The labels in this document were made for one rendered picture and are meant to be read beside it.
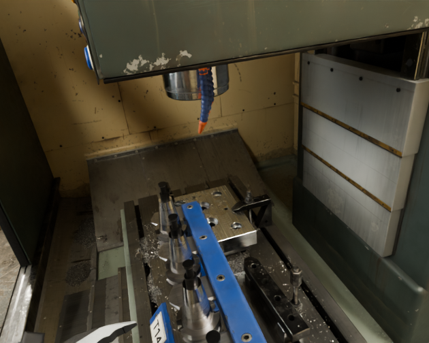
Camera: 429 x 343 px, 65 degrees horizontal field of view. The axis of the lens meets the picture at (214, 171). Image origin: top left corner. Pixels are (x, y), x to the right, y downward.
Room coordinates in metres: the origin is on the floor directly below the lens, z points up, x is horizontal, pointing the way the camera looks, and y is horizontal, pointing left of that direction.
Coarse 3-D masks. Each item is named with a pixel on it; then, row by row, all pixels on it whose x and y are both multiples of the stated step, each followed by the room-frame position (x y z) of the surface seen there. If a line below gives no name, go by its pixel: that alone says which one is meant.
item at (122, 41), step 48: (96, 0) 0.46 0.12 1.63; (144, 0) 0.47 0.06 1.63; (192, 0) 0.49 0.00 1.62; (240, 0) 0.50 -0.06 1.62; (288, 0) 0.52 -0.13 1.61; (336, 0) 0.54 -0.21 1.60; (384, 0) 0.56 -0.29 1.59; (96, 48) 0.46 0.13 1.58; (144, 48) 0.47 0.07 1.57; (192, 48) 0.49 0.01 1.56; (240, 48) 0.50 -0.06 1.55; (288, 48) 0.52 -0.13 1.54
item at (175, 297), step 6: (204, 276) 0.40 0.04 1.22; (204, 282) 0.39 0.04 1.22; (174, 288) 0.39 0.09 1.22; (180, 288) 0.39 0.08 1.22; (204, 288) 0.38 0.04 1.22; (210, 288) 0.38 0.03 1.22; (174, 294) 0.37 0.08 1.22; (180, 294) 0.37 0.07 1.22; (210, 294) 0.37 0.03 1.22; (174, 300) 0.36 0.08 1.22; (180, 300) 0.36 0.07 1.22; (210, 300) 0.36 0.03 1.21; (174, 306) 0.35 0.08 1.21; (180, 306) 0.35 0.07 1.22
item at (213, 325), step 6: (180, 312) 0.33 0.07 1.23; (216, 312) 0.32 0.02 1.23; (180, 318) 0.32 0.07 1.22; (216, 318) 0.31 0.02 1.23; (180, 324) 0.32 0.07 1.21; (210, 324) 0.31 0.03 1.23; (216, 324) 0.31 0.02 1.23; (180, 330) 0.30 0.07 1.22; (186, 330) 0.30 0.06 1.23; (192, 330) 0.30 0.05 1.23; (198, 330) 0.30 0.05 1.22; (204, 330) 0.30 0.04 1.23; (186, 336) 0.30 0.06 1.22; (192, 336) 0.29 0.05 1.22; (198, 336) 0.29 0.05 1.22; (204, 336) 0.29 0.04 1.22; (186, 342) 0.30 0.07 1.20
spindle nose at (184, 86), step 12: (180, 72) 0.74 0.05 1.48; (192, 72) 0.74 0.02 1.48; (216, 72) 0.75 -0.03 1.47; (228, 72) 0.80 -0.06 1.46; (168, 84) 0.77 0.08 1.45; (180, 84) 0.75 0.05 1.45; (192, 84) 0.74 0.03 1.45; (216, 84) 0.75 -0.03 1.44; (228, 84) 0.80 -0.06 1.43; (168, 96) 0.78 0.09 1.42; (180, 96) 0.75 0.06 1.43; (192, 96) 0.74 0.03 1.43; (216, 96) 0.76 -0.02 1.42
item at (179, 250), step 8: (176, 240) 0.42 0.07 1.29; (184, 240) 0.42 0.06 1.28; (176, 248) 0.41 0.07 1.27; (184, 248) 0.42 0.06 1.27; (176, 256) 0.41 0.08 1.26; (184, 256) 0.41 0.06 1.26; (192, 256) 0.43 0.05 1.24; (176, 264) 0.41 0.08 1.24; (176, 272) 0.41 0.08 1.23; (184, 272) 0.41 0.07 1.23
